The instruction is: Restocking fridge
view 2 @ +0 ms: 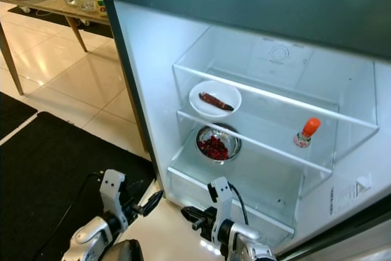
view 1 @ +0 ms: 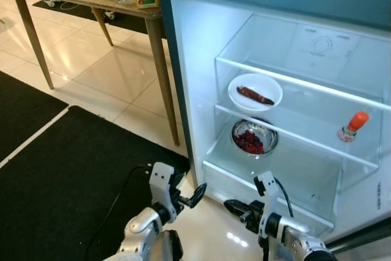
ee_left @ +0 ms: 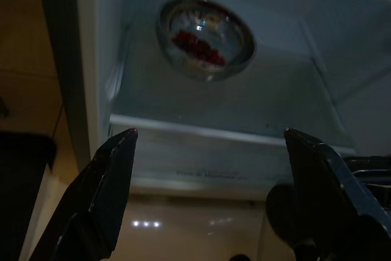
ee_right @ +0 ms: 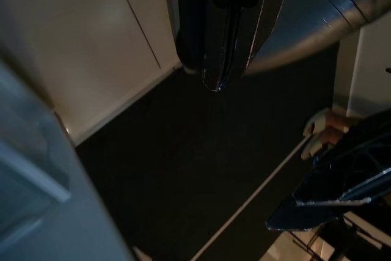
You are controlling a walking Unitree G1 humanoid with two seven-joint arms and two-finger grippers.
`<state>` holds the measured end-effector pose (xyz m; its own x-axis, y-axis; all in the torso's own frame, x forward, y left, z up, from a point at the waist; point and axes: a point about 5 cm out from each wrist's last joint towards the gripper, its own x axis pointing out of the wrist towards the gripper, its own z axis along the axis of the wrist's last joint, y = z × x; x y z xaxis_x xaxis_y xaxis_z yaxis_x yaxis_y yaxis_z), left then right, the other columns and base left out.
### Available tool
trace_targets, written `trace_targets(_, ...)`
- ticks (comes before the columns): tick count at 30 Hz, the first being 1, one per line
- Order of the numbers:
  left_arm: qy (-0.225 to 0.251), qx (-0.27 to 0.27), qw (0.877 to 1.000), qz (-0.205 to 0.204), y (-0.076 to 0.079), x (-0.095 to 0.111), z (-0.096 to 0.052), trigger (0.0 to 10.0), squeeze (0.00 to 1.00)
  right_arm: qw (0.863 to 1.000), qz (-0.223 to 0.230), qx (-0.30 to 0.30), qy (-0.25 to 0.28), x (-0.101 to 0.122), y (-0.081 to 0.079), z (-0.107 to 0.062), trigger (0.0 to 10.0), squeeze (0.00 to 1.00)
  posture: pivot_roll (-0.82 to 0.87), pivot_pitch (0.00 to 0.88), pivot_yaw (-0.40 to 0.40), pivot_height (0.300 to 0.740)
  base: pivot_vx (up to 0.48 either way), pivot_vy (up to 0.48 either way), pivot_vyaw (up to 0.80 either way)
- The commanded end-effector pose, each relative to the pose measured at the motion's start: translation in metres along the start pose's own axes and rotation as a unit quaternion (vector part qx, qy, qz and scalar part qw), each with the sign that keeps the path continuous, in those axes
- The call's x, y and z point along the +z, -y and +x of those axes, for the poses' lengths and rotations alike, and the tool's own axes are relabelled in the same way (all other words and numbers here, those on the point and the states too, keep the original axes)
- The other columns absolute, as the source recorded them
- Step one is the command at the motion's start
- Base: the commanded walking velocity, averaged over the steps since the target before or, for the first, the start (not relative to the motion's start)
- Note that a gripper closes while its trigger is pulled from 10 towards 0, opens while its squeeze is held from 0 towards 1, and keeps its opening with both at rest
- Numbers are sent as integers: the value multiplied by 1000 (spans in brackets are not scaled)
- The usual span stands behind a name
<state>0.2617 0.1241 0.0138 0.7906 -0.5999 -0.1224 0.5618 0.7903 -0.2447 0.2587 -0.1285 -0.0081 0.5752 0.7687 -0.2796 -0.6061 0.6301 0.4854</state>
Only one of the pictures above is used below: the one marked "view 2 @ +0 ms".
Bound yellow green juice carton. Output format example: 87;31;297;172
95;0;109;17

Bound light wooden table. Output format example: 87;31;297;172
0;0;150;153

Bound dark red sausage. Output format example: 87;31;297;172
199;92;235;112

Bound teal cap water bottle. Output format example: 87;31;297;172
73;0;98;11

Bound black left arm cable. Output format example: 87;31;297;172
31;172;106;261

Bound white round plate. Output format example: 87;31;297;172
188;80;243;119

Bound orange cap seasoning shaker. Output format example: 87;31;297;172
293;117;322;149

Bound glass fridge shelf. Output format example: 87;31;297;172
172;26;379;130
176;87;340;176

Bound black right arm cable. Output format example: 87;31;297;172
229;183;250;225

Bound red berries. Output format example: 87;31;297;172
199;136;229;161

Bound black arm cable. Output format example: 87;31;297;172
31;172;106;261
229;183;250;225

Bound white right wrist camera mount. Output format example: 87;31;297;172
208;177;234;243

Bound steel bowl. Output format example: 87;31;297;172
195;123;243;163

